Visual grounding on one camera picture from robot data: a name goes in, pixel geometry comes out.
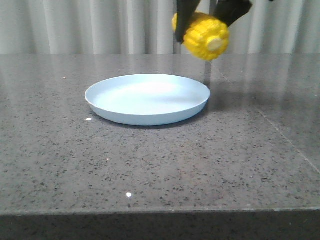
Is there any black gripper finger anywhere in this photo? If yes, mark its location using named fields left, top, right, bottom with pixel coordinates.
left=174, top=0, right=201, bottom=44
left=213, top=0, right=252, bottom=27

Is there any yellow corn cob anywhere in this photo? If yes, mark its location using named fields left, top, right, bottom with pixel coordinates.
left=182, top=12, right=230, bottom=61

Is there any light blue round plate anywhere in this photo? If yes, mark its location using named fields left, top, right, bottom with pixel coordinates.
left=84, top=74, right=211, bottom=126

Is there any grey pleated curtain right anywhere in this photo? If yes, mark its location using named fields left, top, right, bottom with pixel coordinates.
left=226, top=0, right=320, bottom=54

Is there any grey pleated curtain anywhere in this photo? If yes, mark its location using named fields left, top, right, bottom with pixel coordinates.
left=0, top=0, right=187, bottom=55
left=226, top=0, right=320, bottom=54

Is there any grey pleated curtain left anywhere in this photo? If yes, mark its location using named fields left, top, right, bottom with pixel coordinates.
left=0, top=0, right=187, bottom=55

